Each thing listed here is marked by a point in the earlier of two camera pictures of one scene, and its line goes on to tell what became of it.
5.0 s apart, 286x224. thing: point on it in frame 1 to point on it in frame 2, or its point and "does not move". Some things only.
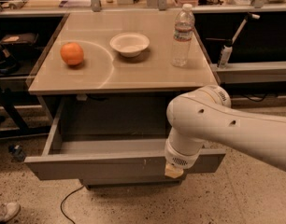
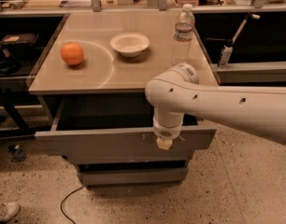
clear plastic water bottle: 184,25 does not move
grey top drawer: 97,156 to 120,129
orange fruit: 71,53 does not move
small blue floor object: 17,152 does not move
